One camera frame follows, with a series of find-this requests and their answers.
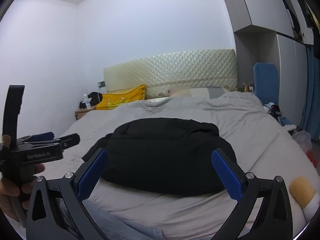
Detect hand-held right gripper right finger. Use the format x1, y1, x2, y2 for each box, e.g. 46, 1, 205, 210
211, 148, 293, 240

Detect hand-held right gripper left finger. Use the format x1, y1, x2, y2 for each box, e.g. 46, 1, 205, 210
26, 148, 109, 240

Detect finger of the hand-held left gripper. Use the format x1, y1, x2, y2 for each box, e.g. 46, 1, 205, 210
22, 131, 55, 143
25, 133, 80, 153

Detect black padded jacket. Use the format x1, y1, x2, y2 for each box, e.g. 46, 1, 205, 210
82, 118, 237, 197

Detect person's left hand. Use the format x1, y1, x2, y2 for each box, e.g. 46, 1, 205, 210
0, 164, 46, 220

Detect wooden nightstand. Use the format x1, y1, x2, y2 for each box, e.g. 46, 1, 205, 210
75, 106, 97, 120

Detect black bag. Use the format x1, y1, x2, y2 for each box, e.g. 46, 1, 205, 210
79, 92, 103, 109

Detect grey bed quilt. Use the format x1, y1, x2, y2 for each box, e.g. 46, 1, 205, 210
37, 90, 320, 240

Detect yellow pillow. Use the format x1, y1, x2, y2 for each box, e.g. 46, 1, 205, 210
96, 84, 147, 111

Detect white plastic bag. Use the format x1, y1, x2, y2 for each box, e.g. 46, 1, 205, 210
292, 130, 318, 168

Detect grey pillow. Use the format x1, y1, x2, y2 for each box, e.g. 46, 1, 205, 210
169, 86, 230, 98

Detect blue padded chair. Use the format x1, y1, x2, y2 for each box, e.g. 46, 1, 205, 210
252, 62, 279, 105

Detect cream quilted headboard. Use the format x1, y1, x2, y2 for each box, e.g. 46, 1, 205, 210
103, 49, 238, 99

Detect grey wardrobe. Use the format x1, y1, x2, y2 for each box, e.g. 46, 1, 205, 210
217, 0, 315, 133

